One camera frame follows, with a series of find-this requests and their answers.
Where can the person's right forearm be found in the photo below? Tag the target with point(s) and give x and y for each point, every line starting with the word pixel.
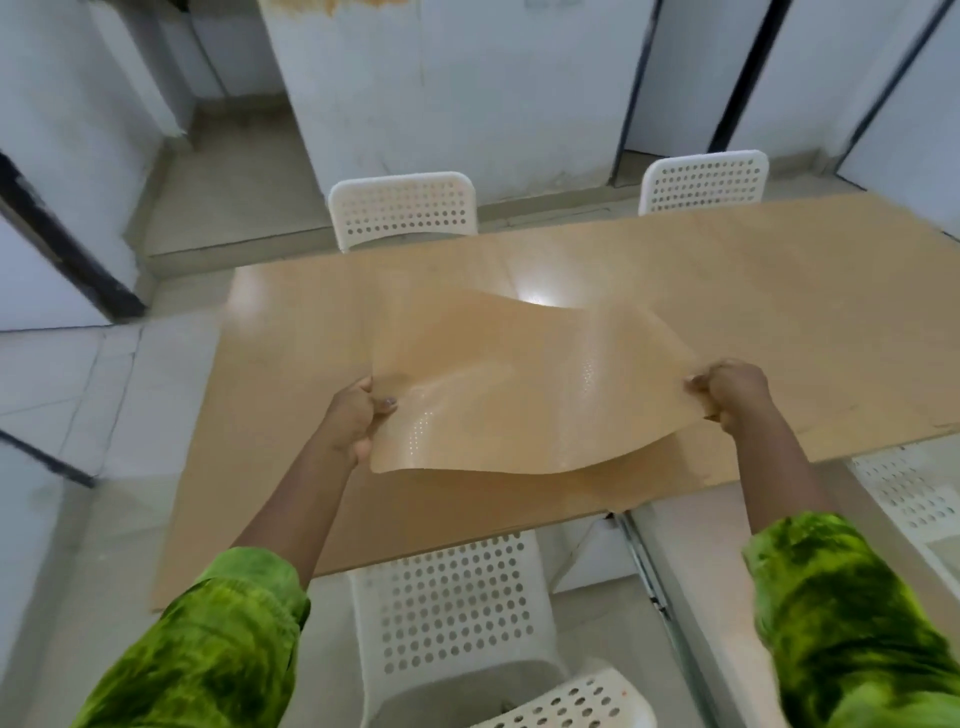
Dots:
pixel 817 555

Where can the tan flexible table mat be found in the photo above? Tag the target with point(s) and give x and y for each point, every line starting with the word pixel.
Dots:
pixel 525 382

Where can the person's left thumb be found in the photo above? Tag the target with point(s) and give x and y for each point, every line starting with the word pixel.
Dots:
pixel 386 406

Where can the person's left forearm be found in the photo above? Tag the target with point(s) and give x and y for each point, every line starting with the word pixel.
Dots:
pixel 247 570

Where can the person's left hand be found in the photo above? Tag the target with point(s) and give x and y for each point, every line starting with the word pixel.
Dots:
pixel 349 424

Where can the person's right hand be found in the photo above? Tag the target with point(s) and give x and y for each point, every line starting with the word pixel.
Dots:
pixel 739 397

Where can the person's right thumb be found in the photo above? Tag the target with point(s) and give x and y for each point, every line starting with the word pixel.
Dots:
pixel 699 387

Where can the white perforated plastic chair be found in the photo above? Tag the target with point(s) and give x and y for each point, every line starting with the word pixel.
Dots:
pixel 450 607
pixel 405 210
pixel 705 184
pixel 911 495

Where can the metal table leg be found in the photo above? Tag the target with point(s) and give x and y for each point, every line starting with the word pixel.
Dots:
pixel 645 562

